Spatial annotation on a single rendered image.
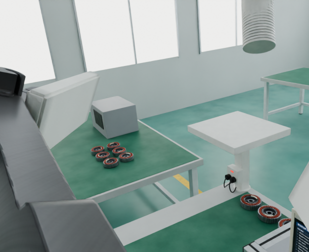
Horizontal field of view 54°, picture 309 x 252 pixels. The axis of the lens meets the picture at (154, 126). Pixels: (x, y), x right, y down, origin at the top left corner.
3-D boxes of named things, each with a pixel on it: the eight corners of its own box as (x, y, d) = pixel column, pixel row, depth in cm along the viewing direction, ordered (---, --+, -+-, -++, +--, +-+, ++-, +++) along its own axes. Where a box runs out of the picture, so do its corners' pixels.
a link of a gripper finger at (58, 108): (27, 169, 12) (9, 162, 12) (87, 121, 18) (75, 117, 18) (46, 96, 11) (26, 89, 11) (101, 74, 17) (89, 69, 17)
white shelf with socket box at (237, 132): (235, 233, 147) (234, 148, 131) (192, 197, 178) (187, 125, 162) (286, 208, 161) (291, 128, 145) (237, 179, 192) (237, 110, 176)
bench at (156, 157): (75, 305, 205) (50, 212, 178) (37, 185, 361) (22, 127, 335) (207, 240, 249) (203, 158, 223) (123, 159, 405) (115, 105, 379)
